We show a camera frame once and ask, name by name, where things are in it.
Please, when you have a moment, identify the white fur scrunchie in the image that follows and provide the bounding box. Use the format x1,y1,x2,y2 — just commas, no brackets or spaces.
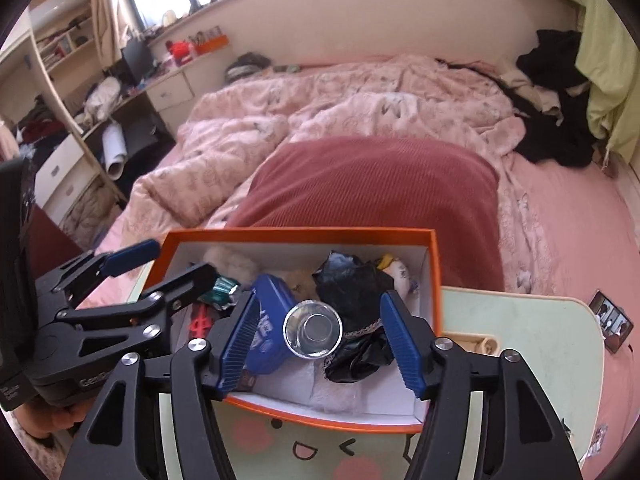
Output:
203,245,259,285

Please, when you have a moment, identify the blue tin box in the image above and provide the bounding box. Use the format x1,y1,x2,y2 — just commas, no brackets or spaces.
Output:
245,273,297,376

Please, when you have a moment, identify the brown tea carton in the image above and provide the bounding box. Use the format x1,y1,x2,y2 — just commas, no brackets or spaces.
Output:
235,370,257,392

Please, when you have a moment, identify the black fabric pouch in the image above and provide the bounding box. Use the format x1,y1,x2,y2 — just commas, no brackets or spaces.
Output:
312,252,394,384

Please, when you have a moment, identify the cartoon figure keychain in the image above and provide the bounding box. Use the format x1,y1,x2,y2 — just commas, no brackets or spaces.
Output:
375,254,416,298

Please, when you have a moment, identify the green toy car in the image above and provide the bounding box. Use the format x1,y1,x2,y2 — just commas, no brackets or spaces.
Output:
189,276,242,339

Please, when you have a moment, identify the brown fur scrunchie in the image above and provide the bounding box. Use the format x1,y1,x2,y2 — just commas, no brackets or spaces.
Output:
286,270,318,301

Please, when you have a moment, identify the person's left hand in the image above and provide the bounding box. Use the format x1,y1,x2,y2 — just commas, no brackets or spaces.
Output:
14,398,94,439

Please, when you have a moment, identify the pink floral quilt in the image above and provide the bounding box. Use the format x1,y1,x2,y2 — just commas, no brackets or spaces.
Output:
119,55,555,295

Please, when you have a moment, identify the rolled white paper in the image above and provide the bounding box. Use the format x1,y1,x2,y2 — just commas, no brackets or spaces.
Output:
102,122,128,181

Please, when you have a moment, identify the orange cardboard box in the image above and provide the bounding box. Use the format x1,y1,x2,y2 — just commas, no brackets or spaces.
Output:
148,228,442,434

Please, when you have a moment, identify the small photo card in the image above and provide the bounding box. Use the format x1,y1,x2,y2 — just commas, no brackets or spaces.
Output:
589,289,634,354

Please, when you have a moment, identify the white drawer cabinet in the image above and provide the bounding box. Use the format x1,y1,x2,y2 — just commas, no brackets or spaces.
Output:
145,46,236,136

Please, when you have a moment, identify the black monitor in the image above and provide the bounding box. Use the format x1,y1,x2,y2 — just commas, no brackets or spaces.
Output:
122,38,156,84

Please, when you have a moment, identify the red container on desk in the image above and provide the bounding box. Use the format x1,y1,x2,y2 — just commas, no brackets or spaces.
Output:
166,41,198,66

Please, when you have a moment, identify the orange desk organizer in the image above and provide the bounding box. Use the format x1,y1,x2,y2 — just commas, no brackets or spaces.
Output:
195,35,229,55

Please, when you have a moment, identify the black clothes pile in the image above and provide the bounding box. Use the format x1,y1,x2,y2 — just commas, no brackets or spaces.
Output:
497,29,596,168

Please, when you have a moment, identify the green hanging garment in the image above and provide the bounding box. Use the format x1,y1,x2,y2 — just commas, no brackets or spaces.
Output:
575,0,639,162

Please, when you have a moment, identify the red corduroy pillow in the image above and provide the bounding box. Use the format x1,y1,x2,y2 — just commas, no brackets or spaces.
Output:
227,138,506,292

